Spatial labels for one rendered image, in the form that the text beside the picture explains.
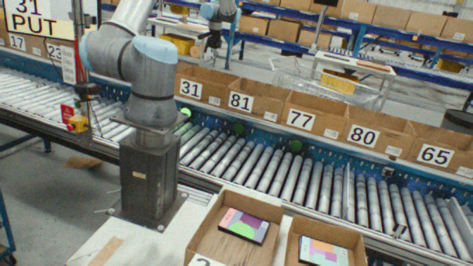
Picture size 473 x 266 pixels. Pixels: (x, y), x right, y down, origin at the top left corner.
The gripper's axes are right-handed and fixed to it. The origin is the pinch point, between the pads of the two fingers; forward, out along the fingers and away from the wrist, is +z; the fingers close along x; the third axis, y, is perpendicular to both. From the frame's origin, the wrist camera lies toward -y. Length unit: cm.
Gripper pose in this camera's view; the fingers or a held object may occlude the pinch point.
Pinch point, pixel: (207, 58)
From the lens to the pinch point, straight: 209.6
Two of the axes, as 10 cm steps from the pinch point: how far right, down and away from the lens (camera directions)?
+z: -1.6, 8.7, 4.6
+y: 9.3, 2.9, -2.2
